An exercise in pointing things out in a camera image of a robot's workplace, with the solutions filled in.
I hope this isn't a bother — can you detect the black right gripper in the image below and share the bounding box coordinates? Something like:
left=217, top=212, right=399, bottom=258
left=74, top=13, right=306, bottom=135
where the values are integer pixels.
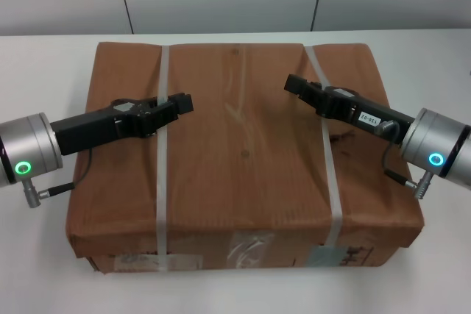
left=284, top=73, right=415, bottom=143

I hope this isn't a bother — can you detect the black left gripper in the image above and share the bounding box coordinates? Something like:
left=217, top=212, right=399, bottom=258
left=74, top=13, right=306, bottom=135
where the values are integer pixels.
left=50, top=92, right=194, bottom=156

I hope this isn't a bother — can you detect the white plastic packing strap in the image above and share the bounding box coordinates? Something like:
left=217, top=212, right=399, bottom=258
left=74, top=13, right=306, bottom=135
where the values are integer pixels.
left=302, top=44, right=344, bottom=247
left=154, top=44, right=172, bottom=273

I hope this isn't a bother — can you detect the brown cardboard box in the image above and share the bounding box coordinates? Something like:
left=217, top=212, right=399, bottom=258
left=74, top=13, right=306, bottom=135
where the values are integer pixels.
left=65, top=41, right=425, bottom=274

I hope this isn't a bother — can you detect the black cable with silver plug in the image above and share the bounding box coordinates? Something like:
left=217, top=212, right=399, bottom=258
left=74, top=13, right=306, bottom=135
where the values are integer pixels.
left=380, top=118, right=434, bottom=201
left=23, top=148, right=93, bottom=209

